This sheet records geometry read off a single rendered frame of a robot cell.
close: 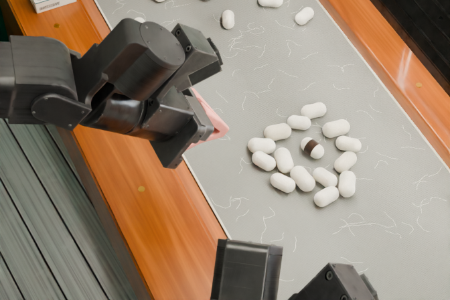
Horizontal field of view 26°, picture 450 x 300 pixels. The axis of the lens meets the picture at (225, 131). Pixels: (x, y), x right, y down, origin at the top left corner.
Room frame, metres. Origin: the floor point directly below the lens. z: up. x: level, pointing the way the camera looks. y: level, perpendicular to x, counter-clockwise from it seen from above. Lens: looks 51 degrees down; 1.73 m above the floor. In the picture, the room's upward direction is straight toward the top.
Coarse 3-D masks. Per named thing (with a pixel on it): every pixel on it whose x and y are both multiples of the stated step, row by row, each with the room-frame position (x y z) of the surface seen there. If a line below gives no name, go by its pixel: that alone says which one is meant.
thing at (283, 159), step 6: (282, 150) 0.77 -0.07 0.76; (288, 150) 0.77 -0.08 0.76; (276, 156) 0.76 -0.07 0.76; (282, 156) 0.76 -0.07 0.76; (288, 156) 0.76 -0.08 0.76; (276, 162) 0.76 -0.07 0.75; (282, 162) 0.75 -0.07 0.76; (288, 162) 0.75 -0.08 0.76; (282, 168) 0.74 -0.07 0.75; (288, 168) 0.74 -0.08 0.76
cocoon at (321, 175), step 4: (316, 168) 0.74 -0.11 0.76; (320, 168) 0.74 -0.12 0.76; (316, 172) 0.73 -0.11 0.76; (320, 172) 0.73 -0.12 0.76; (324, 172) 0.73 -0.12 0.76; (328, 172) 0.73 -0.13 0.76; (316, 176) 0.73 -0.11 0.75; (320, 176) 0.73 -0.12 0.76; (324, 176) 0.73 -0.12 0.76; (328, 176) 0.73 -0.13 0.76; (332, 176) 0.73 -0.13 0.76; (316, 180) 0.73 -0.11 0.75; (320, 180) 0.72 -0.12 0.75; (324, 180) 0.72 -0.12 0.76; (328, 180) 0.72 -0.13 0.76; (332, 180) 0.72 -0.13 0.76; (336, 180) 0.72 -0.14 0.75; (324, 184) 0.72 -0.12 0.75; (328, 184) 0.72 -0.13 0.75; (332, 184) 0.72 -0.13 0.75; (336, 184) 0.72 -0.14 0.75
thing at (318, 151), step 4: (304, 140) 0.79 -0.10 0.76; (308, 140) 0.78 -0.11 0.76; (304, 144) 0.78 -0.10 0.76; (316, 148) 0.77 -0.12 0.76; (320, 148) 0.77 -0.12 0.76; (312, 152) 0.77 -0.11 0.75; (316, 152) 0.77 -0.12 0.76; (320, 152) 0.77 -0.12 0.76; (312, 156) 0.77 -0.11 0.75; (316, 156) 0.76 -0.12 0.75; (320, 156) 0.76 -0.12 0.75
